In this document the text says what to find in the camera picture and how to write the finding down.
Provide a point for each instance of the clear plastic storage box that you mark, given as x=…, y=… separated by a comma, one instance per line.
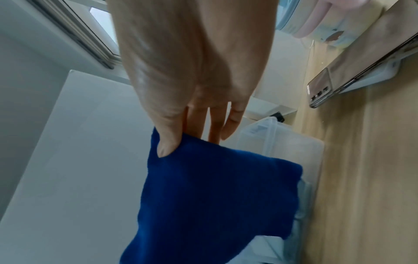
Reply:
x=287, y=144

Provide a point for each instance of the white power bank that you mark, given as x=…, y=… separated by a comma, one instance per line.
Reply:
x=382, y=74

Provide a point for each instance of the person's right hand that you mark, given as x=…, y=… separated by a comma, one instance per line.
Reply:
x=196, y=51

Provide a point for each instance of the white shelf unit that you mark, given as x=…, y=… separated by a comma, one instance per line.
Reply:
x=81, y=167

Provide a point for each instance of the grey window frame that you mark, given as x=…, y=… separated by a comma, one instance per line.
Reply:
x=85, y=33

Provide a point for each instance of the dark blue towel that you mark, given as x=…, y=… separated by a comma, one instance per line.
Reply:
x=212, y=201

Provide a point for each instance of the rose gold smartphone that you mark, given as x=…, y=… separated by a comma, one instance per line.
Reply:
x=323, y=80

